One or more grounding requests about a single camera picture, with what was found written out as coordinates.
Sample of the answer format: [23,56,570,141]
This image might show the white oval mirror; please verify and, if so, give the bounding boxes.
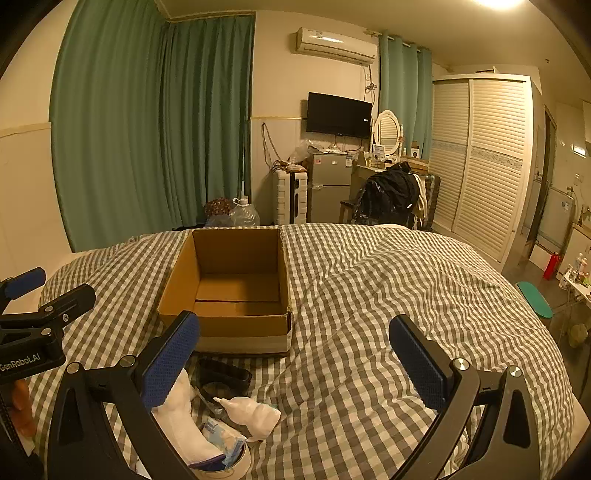
[372,110,403,160]

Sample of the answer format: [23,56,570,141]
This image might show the small table with bottles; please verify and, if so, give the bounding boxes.
[558,247,591,296]

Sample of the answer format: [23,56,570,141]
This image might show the green oval board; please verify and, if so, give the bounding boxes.
[517,281,554,320]

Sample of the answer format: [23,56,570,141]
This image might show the green curtain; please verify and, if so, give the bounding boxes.
[159,14,257,229]
[48,0,169,252]
[379,34,435,162]

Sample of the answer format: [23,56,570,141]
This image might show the hanging wall cables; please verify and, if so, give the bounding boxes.
[261,121,282,167]

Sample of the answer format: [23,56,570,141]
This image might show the grey checked blanket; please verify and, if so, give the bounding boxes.
[28,223,578,480]

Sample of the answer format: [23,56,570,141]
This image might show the wooden dressing table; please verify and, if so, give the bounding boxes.
[349,157,430,199]

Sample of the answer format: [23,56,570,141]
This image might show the white suitcase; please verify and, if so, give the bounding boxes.
[272,168,309,226]

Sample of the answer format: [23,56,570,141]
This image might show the blue white tissue packet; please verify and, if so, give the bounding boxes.
[201,418,247,462]

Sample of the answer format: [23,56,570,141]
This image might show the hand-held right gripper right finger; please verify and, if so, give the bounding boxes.
[389,315,541,480]

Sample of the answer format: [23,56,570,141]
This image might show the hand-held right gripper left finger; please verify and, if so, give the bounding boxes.
[46,310,201,480]

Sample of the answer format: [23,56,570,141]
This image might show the clear water jug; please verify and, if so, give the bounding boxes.
[228,196,260,228]

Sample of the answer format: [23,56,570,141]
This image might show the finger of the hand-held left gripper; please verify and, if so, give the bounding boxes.
[0,267,47,306]
[0,284,97,344]

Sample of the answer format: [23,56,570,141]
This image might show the brown patterned bag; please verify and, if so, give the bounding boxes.
[204,198,234,220]

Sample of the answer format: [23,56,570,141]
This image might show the white leaning board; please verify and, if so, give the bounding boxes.
[529,242,552,271]

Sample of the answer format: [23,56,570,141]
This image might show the black wall television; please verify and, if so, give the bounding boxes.
[307,92,373,138]

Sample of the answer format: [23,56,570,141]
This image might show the short white sock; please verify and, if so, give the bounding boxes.
[215,396,282,441]

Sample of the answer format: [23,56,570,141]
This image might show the long white sock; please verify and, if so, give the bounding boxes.
[150,369,227,467]

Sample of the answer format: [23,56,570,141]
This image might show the white slatted wardrobe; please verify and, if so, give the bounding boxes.
[431,74,539,273]

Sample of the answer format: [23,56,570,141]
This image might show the grey suitcase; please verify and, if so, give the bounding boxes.
[418,174,441,232]

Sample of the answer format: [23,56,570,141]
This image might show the clear plastic wrapper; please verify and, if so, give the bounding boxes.
[196,388,229,418]

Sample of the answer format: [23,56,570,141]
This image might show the wooden chair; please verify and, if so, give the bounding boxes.
[339,198,365,225]

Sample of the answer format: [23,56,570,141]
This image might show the person's left hand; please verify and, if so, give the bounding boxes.
[10,381,38,437]

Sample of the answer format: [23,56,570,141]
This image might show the white air conditioner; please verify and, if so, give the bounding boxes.
[291,27,379,65]

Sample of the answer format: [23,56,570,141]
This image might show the brown cardboard box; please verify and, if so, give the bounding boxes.
[158,227,293,356]

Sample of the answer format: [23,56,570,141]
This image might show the silver small fridge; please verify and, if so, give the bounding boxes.
[307,151,354,224]

